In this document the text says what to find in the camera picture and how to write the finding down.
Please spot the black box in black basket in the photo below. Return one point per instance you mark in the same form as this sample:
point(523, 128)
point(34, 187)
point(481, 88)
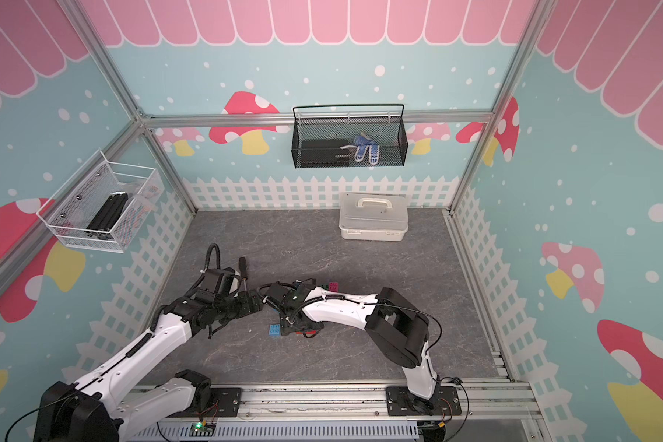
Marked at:
point(328, 153)

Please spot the white plastic storage box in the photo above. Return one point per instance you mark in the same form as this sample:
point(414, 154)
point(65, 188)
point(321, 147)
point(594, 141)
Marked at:
point(373, 217)

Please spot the aluminium front rail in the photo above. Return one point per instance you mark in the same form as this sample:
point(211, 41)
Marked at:
point(479, 399)

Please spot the white wire mesh basket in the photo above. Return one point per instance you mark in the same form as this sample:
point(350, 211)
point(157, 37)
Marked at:
point(69, 211)

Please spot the black device in white basket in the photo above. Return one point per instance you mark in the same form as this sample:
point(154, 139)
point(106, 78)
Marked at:
point(104, 221)

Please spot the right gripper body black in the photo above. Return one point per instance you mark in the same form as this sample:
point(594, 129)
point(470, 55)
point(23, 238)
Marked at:
point(284, 319)

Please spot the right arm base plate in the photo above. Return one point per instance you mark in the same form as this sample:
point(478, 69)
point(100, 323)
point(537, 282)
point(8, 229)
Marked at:
point(444, 402)

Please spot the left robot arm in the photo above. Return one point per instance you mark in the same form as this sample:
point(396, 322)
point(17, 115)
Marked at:
point(95, 407)

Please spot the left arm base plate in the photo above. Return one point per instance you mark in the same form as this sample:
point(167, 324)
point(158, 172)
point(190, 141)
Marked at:
point(217, 402)

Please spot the blue white item in basket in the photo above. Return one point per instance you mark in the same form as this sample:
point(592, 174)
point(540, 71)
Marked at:
point(364, 148)

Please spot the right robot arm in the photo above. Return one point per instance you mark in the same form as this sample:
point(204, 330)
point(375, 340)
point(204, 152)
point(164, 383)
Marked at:
point(398, 328)

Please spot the green lit circuit board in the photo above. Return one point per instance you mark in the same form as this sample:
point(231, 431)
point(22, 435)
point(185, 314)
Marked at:
point(202, 430)

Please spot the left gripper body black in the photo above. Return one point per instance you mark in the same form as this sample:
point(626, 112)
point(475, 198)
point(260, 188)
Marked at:
point(234, 308)

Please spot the black wire mesh basket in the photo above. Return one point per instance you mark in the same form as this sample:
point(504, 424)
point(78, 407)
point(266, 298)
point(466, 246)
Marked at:
point(383, 122)

